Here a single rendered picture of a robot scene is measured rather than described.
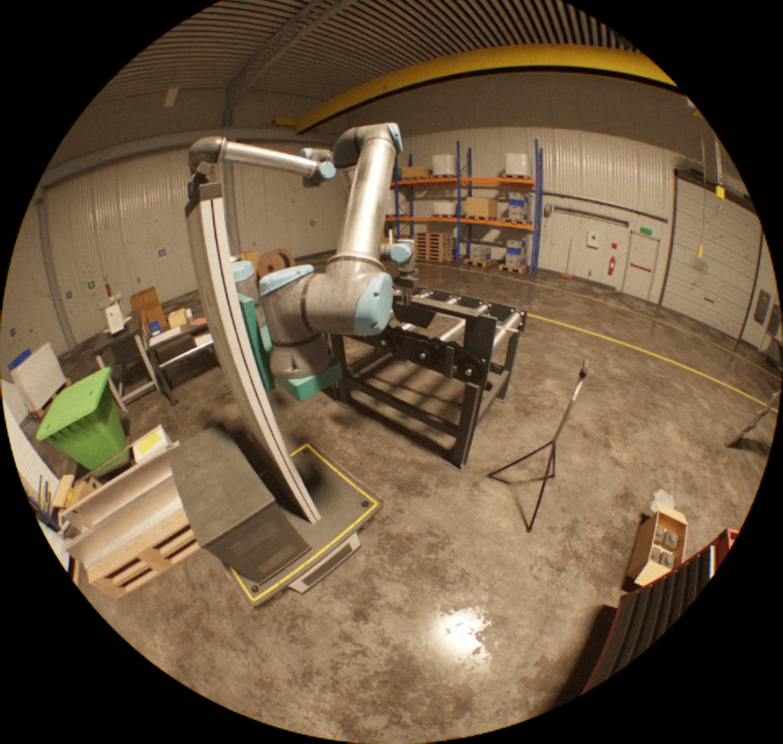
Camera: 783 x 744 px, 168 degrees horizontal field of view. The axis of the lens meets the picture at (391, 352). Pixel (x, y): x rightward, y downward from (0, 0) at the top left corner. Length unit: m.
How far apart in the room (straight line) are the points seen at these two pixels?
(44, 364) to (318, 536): 6.43
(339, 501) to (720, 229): 11.97
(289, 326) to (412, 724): 1.83
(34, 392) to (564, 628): 7.62
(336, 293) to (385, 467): 1.60
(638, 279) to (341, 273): 10.24
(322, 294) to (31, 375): 6.58
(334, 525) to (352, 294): 1.17
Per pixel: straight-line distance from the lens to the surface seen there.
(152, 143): 11.22
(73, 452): 2.90
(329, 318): 0.60
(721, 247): 11.67
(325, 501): 1.54
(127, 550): 2.13
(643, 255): 10.46
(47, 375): 6.97
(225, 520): 1.02
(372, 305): 0.56
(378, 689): 1.67
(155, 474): 2.15
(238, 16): 9.74
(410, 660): 1.64
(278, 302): 0.66
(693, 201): 11.22
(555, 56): 8.00
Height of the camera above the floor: 1.63
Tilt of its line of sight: 29 degrees down
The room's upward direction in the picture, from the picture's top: 2 degrees counter-clockwise
